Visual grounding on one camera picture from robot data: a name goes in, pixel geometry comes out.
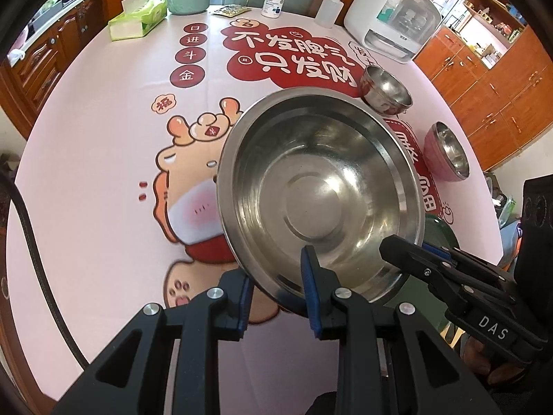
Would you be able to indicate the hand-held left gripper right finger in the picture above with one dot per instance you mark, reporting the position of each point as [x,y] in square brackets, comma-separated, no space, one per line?
[309,294]

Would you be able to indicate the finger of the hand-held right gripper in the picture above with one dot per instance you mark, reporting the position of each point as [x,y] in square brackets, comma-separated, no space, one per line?
[475,270]
[410,259]

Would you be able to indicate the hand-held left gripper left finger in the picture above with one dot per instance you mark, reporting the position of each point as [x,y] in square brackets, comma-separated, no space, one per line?
[244,307]

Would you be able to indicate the green plate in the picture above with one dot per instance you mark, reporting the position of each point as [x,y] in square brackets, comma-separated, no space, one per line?
[438,233]

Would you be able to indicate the pink steel bowl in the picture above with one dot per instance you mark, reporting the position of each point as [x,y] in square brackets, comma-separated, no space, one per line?
[447,151]

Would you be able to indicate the large steel bowl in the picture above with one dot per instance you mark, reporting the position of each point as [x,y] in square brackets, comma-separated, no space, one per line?
[311,173]

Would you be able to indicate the small steel bowl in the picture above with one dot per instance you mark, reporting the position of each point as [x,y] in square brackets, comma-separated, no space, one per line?
[386,88]

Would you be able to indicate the person's right hand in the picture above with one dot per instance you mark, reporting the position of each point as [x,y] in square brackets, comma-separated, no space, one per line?
[488,361]

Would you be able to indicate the blue bag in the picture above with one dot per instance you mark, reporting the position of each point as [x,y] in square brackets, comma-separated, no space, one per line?
[514,242]

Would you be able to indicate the wooden shelf cabinet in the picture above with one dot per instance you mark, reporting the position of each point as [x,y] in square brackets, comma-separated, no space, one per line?
[497,103]

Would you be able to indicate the printed pink tablecloth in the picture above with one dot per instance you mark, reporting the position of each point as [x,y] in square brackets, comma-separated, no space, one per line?
[108,116]

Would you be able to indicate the white countertop appliance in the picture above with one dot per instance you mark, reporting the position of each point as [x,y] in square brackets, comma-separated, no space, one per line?
[371,13]

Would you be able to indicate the clear squeeze bottle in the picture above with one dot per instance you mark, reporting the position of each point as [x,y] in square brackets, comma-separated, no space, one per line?
[328,11]

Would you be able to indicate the white pill bottle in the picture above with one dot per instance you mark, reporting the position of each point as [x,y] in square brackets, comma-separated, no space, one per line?
[272,4]

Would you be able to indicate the foil packet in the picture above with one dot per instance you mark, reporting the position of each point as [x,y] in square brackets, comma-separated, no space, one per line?
[229,11]

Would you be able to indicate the green tissue pack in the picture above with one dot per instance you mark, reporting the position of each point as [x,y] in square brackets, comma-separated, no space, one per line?
[134,19]

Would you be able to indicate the wooden kitchen cabinet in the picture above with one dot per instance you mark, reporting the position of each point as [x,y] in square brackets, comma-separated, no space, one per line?
[47,56]

